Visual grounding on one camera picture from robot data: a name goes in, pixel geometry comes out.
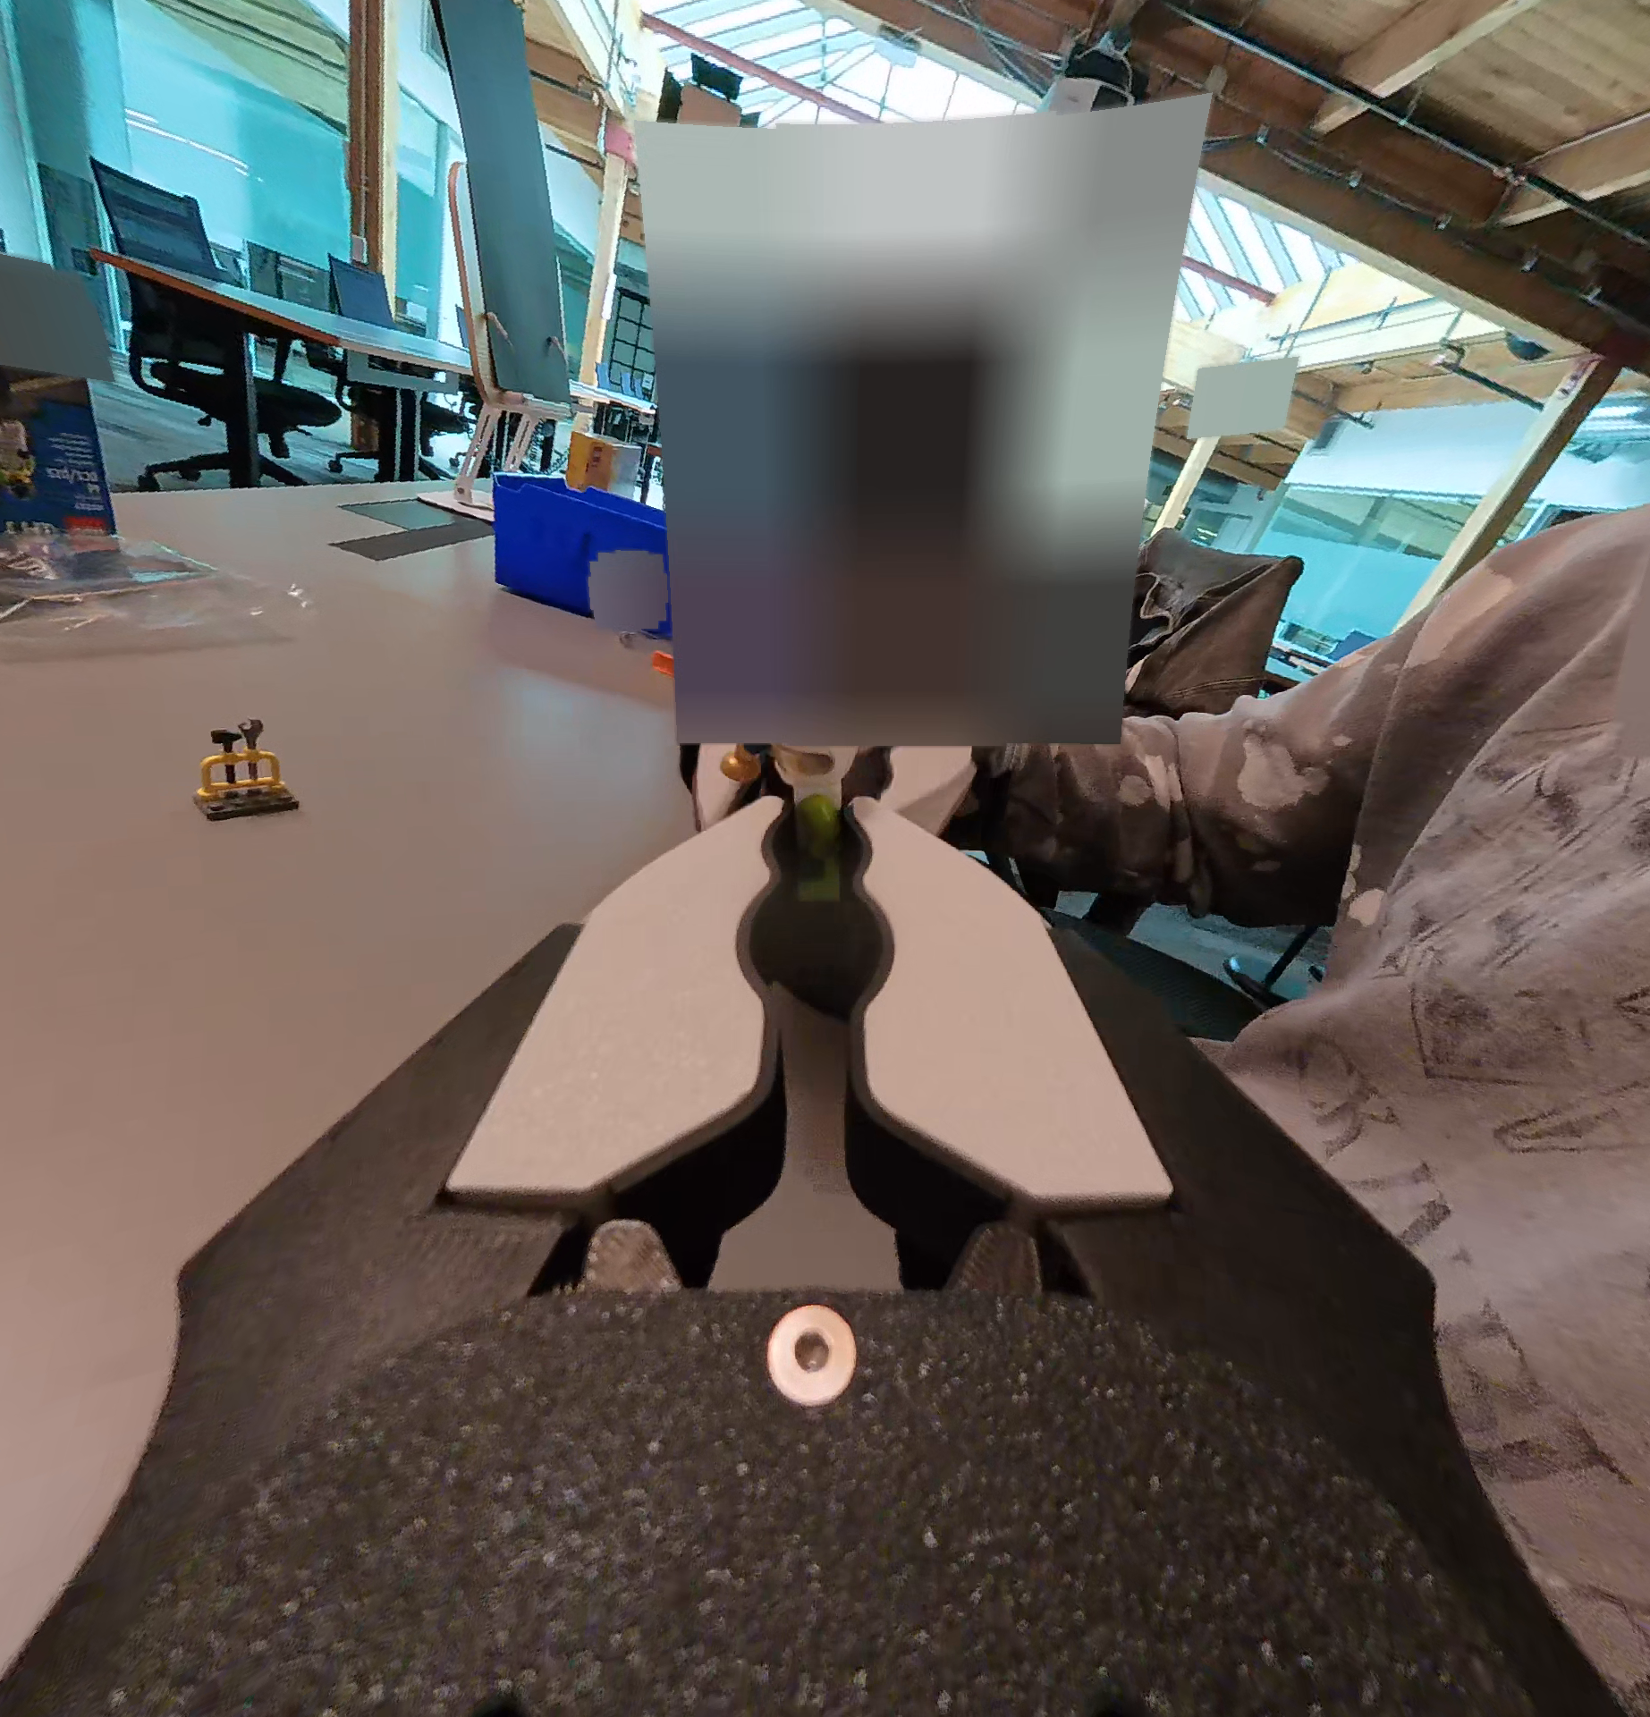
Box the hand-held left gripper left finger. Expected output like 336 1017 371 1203
451 801 794 1209

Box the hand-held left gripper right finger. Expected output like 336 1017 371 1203
846 801 1175 1222

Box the small yellow lego piece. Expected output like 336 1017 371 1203
198 720 296 807

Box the person's right forearm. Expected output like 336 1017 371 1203
974 630 1524 927

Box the blue lego set box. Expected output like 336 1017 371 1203
0 318 121 538

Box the blue plastic bin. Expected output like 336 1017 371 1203
493 469 671 632

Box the white display stand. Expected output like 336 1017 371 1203
424 389 572 519

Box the clear plastic bag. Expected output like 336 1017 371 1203
0 533 311 646

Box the tall black panel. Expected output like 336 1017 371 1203
438 0 585 404

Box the long wooden office desk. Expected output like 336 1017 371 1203
89 247 491 485

